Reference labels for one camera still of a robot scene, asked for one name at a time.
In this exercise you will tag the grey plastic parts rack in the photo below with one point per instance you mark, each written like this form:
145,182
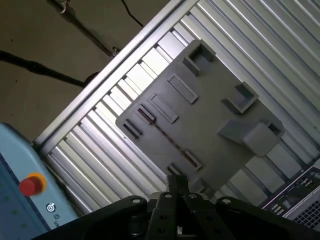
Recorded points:
200,130

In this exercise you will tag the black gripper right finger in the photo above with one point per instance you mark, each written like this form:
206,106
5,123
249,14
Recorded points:
200,217

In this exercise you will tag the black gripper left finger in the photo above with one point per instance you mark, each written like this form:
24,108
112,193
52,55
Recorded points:
160,217

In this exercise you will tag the black open PC case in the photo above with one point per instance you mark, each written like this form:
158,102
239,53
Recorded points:
300,195

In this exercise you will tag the pale blue teach pendant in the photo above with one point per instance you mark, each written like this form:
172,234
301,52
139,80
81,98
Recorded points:
15,162

